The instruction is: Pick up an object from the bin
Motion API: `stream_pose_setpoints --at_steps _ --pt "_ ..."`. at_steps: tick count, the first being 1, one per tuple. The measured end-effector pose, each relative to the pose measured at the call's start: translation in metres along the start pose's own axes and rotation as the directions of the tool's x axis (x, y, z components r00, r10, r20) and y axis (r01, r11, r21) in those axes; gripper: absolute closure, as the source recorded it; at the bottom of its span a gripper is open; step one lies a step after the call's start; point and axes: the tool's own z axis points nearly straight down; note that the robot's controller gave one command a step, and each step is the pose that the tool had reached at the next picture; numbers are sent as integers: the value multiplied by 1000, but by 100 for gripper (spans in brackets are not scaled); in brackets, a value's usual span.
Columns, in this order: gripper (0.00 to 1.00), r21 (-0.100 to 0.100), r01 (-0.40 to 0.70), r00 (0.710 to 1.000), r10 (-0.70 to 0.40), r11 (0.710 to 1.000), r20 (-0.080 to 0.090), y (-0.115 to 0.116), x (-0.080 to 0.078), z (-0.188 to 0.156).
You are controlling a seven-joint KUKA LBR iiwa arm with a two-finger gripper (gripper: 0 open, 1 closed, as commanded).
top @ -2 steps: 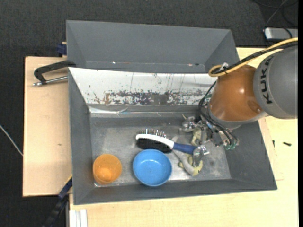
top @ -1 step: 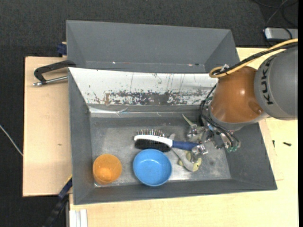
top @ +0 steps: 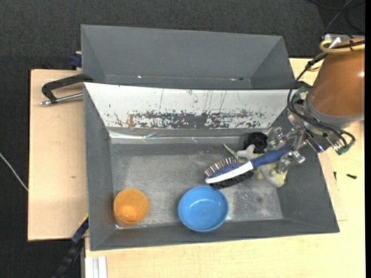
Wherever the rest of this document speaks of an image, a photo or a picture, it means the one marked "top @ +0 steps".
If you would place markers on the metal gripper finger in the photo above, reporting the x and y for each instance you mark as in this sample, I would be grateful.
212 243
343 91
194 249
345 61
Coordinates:
293 156
279 138

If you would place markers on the blue and white hairbrush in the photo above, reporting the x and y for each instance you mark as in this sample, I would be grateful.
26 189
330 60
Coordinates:
232 172

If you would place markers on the white and pale yellow toy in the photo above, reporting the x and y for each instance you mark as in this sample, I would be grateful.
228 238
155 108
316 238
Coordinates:
274 179

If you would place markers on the small black screw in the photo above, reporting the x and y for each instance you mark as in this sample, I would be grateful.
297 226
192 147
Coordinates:
352 177

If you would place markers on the blue bowl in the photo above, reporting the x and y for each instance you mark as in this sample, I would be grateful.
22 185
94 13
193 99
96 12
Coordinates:
203 208

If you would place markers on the grey metal bin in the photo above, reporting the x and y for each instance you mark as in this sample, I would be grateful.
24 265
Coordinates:
162 172

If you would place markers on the orange cup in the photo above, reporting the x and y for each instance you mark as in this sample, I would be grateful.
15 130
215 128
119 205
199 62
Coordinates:
131 207

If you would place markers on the pale wood board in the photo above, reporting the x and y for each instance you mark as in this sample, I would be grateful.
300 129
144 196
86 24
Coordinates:
55 155

